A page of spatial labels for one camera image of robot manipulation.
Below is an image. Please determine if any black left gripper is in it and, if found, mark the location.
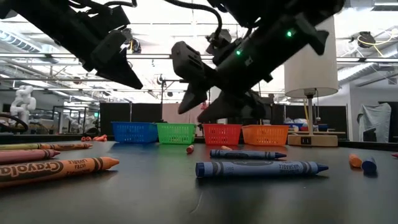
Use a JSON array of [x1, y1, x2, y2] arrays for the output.
[[46, 9, 144, 90]]

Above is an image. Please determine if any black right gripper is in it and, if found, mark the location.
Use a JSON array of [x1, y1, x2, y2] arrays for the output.
[[178, 34, 274, 124]]

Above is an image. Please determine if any blue crayon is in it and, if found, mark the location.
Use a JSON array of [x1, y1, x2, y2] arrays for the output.
[[209, 149, 287, 161], [195, 160, 330, 179], [361, 156, 378, 175]]

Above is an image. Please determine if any orange crayon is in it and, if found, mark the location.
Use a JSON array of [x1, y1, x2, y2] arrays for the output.
[[348, 153, 363, 169], [0, 156, 121, 189]]

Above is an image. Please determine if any red plastic basket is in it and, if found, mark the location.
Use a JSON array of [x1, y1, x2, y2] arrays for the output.
[[203, 124, 243, 146]]

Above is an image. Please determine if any pink curtain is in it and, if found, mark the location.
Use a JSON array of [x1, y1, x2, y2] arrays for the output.
[[162, 102, 203, 124]]

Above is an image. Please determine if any green plastic basket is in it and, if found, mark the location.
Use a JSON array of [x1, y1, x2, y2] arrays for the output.
[[156, 123, 198, 146]]

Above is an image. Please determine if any black partition panel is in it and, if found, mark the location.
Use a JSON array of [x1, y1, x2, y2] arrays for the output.
[[99, 102, 163, 137]]

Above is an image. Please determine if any orange plastic basket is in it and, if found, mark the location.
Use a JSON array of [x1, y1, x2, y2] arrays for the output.
[[241, 124, 290, 147]]

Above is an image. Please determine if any blue plastic basket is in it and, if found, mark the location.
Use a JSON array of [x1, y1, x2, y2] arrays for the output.
[[111, 122, 159, 144]]

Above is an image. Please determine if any white robot figure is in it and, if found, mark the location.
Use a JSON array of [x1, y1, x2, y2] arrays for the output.
[[9, 85, 37, 126]]

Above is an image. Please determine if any white shade wooden table lamp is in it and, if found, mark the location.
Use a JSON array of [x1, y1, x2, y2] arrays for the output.
[[284, 15, 340, 147]]

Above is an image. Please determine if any grey cloth covered machine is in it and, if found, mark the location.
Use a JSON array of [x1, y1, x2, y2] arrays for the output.
[[356, 102, 392, 143]]

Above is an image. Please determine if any black ceiling cable reel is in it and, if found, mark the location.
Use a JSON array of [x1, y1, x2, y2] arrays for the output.
[[350, 30, 377, 49], [123, 28, 142, 54]]

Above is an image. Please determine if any ceiling light rail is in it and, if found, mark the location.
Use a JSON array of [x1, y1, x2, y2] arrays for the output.
[[0, 52, 398, 63]]

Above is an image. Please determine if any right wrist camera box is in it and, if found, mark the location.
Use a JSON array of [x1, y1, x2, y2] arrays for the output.
[[170, 40, 218, 85]]

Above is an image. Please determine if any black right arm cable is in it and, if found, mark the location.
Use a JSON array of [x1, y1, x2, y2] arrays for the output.
[[164, 0, 223, 41]]

